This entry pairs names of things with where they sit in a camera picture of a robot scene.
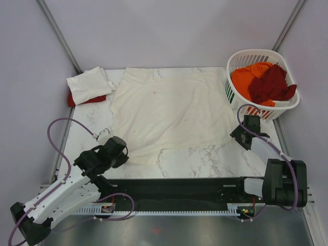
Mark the cream white t shirt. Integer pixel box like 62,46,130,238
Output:
110,68,236,165

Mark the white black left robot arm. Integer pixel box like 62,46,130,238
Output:
8,137,129,245

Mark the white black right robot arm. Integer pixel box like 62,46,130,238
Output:
230,126,308,209

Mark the white plastic laundry basket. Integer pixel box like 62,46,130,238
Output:
224,49,300,120

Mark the green t shirt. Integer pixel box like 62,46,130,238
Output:
225,80,235,104

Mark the orange t shirt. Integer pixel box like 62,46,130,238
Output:
231,62,273,102

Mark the dark red t shirt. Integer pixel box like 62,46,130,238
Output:
249,65,297,104

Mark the folded red t shirt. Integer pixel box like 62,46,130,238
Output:
68,89,106,107

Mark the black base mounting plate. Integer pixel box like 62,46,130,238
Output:
100,177,260,207

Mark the folded white t shirt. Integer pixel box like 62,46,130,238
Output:
67,67,117,96

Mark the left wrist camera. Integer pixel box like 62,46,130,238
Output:
97,128,127,155

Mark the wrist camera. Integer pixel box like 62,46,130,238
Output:
97,128,127,155
243,115,260,133

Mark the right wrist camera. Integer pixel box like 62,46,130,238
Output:
243,115,260,133

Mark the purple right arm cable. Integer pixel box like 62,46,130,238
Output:
237,104,300,223

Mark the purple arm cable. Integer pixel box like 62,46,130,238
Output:
237,104,300,223
9,117,136,244

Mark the aluminium frame rail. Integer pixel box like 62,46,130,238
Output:
35,183,316,206

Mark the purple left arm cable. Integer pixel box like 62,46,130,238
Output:
9,117,136,244

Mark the white slotted cable duct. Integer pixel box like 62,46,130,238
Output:
76,202,259,215

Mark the right corner metal post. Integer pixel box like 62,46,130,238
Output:
272,0,308,52

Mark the corner metal post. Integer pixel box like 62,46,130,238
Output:
272,0,308,52
35,0,83,74

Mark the left corner metal post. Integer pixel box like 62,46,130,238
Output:
35,0,83,74

